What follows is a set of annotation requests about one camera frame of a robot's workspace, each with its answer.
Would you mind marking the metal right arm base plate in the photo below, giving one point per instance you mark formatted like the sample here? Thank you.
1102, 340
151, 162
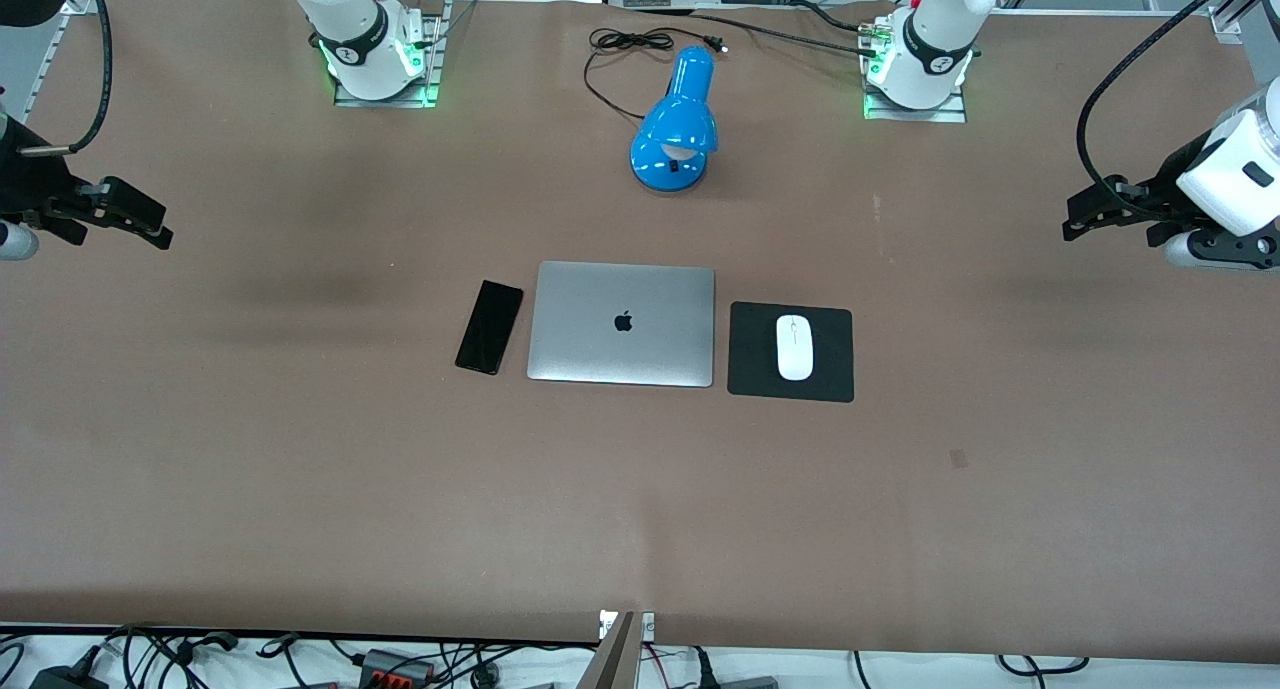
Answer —
432, 64

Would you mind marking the black smartphone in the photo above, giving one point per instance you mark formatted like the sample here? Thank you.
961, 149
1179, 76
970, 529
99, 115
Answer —
489, 327

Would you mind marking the white computer mouse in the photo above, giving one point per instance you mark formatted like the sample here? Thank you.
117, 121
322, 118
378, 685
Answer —
795, 347

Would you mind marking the black mouse pad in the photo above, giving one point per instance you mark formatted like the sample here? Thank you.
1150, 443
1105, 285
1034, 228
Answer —
750, 369

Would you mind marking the black plug block orange levers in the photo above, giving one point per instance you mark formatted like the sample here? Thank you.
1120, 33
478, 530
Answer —
398, 667

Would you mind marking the metal table edge bracket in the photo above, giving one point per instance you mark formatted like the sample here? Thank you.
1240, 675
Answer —
625, 649

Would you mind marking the silver closed laptop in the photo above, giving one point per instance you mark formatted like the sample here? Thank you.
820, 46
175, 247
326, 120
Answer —
620, 349

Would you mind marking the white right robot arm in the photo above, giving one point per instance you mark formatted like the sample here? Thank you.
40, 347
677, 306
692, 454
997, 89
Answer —
355, 29

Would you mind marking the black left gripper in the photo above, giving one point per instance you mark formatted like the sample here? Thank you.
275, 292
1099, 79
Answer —
1166, 175

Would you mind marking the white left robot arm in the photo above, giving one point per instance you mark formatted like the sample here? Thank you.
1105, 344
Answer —
935, 39

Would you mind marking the black power adapter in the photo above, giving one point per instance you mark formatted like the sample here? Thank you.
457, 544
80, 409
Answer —
68, 677

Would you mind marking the aluminium table rail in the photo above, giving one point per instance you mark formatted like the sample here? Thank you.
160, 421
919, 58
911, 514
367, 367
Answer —
45, 64
1235, 19

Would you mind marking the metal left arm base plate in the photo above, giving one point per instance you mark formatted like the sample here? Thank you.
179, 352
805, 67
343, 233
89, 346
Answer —
950, 115

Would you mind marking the blue desk lamp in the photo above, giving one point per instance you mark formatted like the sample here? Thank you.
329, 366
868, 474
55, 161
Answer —
678, 119

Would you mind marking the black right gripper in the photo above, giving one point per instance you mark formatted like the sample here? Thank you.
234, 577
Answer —
22, 182

